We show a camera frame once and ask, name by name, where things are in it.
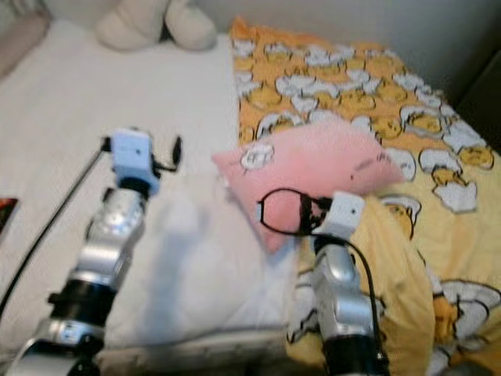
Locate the pink pillow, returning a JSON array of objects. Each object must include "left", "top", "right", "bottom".
[{"left": 211, "top": 121, "right": 406, "bottom": 253}]

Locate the yellow cartoon print blanket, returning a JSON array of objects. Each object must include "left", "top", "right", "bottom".
[{"left": 231, "top": 16, "right": 501, "bottom": 376}]

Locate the dark cover book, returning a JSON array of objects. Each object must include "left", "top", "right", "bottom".
[{"left": 0, "top": 197, "right": 18, "bottom": 230}]

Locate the white bed sheet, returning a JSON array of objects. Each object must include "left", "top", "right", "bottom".
[{"left": 0, "top": 17, "right": 298, "bottom": 353}]

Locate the cream plush toy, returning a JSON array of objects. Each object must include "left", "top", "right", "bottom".
[{"left": 96, "top": 0, "right": 218, "bottom": 52}]

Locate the dark cabinet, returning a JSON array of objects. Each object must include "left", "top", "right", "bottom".
[{"left": 450, "top": 0, "right": 501, "bottom": 154}]

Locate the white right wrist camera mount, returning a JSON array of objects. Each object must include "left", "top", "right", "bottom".
[{"left": 321, "top": 192, "right": 367, "bottom": 240}]

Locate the pale blue left wrist camera mount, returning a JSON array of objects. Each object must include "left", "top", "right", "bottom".
[{"left": 111, "top": 129, "right": 153, "bottom": 183}]

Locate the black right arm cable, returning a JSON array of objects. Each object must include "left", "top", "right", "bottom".
[{"left": 257, "top": 188, "right": 380, "bottom": 314}]

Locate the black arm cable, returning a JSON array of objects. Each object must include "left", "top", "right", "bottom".
[
  {"left": 0, "top": 141, "right": 114, "bottom": 318},
  {"left": 257, "top": 188, "right": 380, "bottom": 314}
]

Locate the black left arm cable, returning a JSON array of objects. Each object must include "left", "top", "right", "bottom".
[{"left": 0, "top": 141, "right": 114, "bottom": 318}]

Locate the beige padded bed rail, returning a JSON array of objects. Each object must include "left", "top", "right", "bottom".
[{"left": 0, "top": 9, "right": 52, "bottom": 78}]

